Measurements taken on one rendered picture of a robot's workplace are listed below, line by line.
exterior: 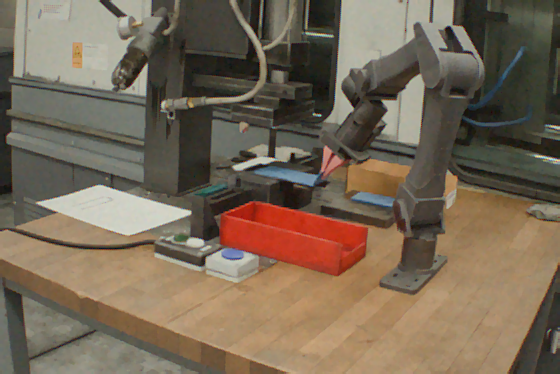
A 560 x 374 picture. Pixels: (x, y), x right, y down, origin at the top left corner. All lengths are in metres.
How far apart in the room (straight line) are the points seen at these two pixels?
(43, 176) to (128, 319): 2.13
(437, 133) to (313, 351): 0.43
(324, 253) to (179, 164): 0.51
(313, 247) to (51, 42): 2.04
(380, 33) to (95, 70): 1.24
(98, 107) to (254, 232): 1.60
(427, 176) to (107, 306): 0.57
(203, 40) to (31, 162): 1.80
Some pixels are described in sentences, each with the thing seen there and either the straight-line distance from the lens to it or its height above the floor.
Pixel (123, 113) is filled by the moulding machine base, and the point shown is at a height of 0.90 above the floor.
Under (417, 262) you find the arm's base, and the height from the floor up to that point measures 0.93.
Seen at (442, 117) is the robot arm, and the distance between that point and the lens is 1.18.
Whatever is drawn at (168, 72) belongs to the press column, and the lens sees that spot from 1.62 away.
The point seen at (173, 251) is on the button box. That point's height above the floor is 0.92.
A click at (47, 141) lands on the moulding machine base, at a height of 0.71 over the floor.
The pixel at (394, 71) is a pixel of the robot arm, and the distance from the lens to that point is 1.31.
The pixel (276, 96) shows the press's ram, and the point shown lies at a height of 1.16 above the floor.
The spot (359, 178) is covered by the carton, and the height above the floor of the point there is 0.95.
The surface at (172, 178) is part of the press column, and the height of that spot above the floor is 0.94.
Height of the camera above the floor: 1.38
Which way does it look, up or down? 16 degrees down
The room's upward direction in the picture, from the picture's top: 4 degrees clockwise
